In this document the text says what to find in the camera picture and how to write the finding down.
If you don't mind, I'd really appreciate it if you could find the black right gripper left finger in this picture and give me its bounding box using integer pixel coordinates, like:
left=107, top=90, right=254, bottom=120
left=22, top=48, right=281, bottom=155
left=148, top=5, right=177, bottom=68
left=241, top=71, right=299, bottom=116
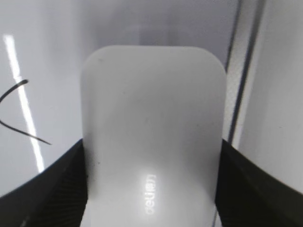
left=0, top=140, right=88, bottom=227

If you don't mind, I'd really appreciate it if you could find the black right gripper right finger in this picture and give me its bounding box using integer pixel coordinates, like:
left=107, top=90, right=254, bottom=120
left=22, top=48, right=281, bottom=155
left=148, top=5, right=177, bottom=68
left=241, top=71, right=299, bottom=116
left=215, top=140, right=303, bottom=227

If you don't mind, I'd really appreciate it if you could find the white plastic board eraser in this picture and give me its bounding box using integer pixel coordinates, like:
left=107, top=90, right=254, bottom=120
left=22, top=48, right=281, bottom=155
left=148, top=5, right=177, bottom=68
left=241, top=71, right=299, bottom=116
left=80, top=45, right=226, bottom=227

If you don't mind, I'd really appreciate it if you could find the white board with grey frame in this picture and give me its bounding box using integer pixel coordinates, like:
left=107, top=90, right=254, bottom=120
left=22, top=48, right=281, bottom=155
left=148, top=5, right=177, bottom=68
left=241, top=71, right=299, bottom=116
left=0, top=0, right=267, bottom=197

